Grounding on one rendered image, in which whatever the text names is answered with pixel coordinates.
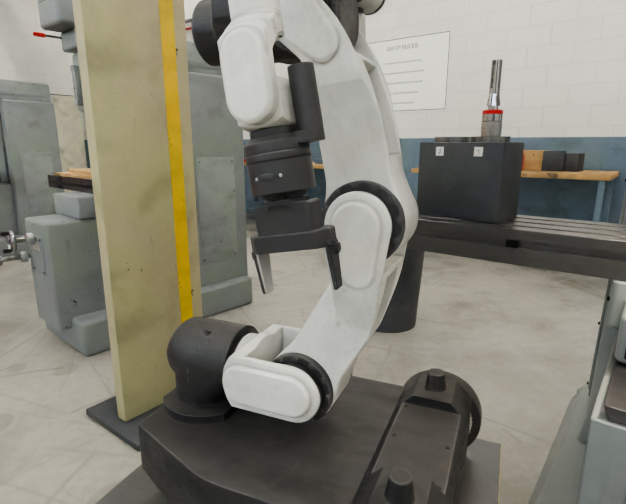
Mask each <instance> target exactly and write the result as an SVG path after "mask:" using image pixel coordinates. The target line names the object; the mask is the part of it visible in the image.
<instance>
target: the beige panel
mask: <svg viewBox="0 0 626 504"><path fill-rule="evenodd" d="M72 4H73V13H74V22H75V31H76V40H77V50H78V59H79V68H80V77H81V86H82V95H83V104H84V113H85V122H86V131H87V140H88V149H89V158H90V167H91V176H92V185H93V194H94V203H95V212H96V221H97V230H98V239H99V248H100V257H101V266H102V275H103V284H104V293H105V302H106V311H107V320H108V329H109V338H110V347H111V356H112V365H113V374H114V383H115V392H116V396H114V397H112V398H109V399H107V400H105V401H103V402H100V403H98V404H96V405H94V406H91V407H89V408H87V409H86V414H87V415H88V416H89V417H90V418H92V419H93V420H95V421H96V422H97V423H99V424H100V425H102V426H103V427H104V428H106V429H107V430H109V431H110V432H111V433H113V434H114V435H116V436H117V437H118V438H120V439H121V440H123V441H124V442H125V443H127V444H128V445H130V446H131V447H132V448H134V449H135V450H137V451H138V452H139V451H140V441H139V431H138V424H139V423H140V422H142V421H143V420H144V419H146V418H147V417H148V416H150V415H151V414H152V413H154V412H155V411H156V410H158V409H159V408H160V407H162V406H163V405H164V402H163V397H164V396H165V395H167V394H168V393H169V392H171V391H172V390H173V389H175V388H176V379H175V373H174V371H173V370H172V368H171V367H170V365H169V362H168V358H167V347H168V344H169V341H170V339H171V337H172V335H173V333H174V332H175V331H176V329H177V328H178V327H179V326H180V325H181V324H182V323H183V322H184V321H186V320H187V319H190V318H192V317H203V314H202V297H201V280H200V263H199V247H198V230H197V213H196V196H195V179H194V162H193V146H192V129H191V112H190V95H189V78H188V61H187V45H186V28H185V11H184V0H72Z"/></svg>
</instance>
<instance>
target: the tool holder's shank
mask: <svg viewBox="0 0 626 504"><path fill-rule="evenodd" d="M502 64H503V60H502V59H496V60H492V64H491V76H490V88H489V96H488V101H487V105H486V106H488V110H493V109H498V106H500V86H501V75H502Z"/></svg>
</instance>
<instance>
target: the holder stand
mask: <svg viewBox="0 0 626 504"><path fill-rule="evenodd" d="M510 140H511V136H474V137H435V140H434V142H421V143H420V154H419V173H418V192H417V203H418V207H419V214H421V215H430V216H438V217H446V218H455V219H463V220H471V221H480V222H488V223H500V222H503V221H506V220H510V219H513V218H516V216H517V207H518V197H519V187H520V178H521V168H522V159H523V149H524V142H510Z"/></svg>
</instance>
